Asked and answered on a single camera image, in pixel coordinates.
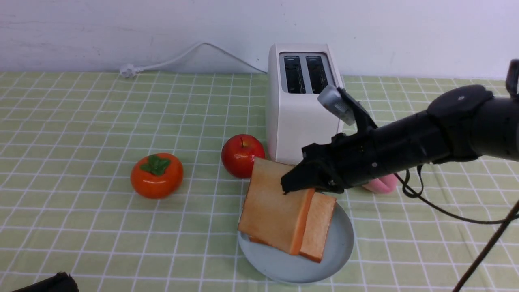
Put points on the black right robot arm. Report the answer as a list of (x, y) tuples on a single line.
[(461, 125)]

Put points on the red apple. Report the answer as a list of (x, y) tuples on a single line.
[(238, 155)]

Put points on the orange persimmon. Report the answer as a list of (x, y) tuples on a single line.
[(157, 176)]

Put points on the white toaster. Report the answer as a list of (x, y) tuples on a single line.
[(297, 74)]

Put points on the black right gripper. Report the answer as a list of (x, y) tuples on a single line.
[(344, 163)]

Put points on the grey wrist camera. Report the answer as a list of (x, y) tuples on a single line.
[(332, 100)]

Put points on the green checkered tablecloth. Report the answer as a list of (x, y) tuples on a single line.
[(69, 141)]

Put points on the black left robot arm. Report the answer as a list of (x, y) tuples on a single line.
[(61, 282)]

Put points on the light blue plate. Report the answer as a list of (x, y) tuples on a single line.
[(298, 270)]

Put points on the pink peach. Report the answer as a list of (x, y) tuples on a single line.
[(383, 185)]

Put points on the toast slice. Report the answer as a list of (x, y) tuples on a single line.
[(271, 216), (317, 226)]

